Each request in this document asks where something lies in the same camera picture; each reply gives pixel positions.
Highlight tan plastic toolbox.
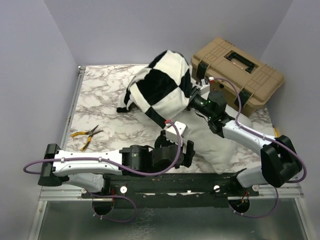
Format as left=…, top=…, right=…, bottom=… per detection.
left=191, top=37, right=285, bottom=117

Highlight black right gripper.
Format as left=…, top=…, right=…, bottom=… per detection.
left=168, top=85, right=215, bottom=120

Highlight white pillow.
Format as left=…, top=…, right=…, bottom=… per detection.
left=169, top=110, right=257, bottom=174

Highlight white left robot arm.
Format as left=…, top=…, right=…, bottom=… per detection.
left=38, top=130, right=195, bottom=198

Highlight black front mounting rail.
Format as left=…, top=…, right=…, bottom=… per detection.
left=82, top=173, right=259, bottom=215

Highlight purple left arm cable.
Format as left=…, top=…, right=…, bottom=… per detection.
left=23, top=119, right=187, bottom=223

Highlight aluminium left side rail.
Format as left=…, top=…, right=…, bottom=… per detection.
left=59, top=66, right=87, bottom=150

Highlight yellow handled pliers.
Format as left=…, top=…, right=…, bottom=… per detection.
left=70, top=124, right=104, bottom=152

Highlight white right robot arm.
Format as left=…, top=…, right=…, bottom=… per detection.
left=187, top=86, right=303, bottom=196

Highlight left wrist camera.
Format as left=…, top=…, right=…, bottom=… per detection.
left=165, top=121, right=188, bottom=144

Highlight black and white checkered pillowcase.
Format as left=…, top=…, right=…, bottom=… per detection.
left=116, top=50, right=193, bottom=129

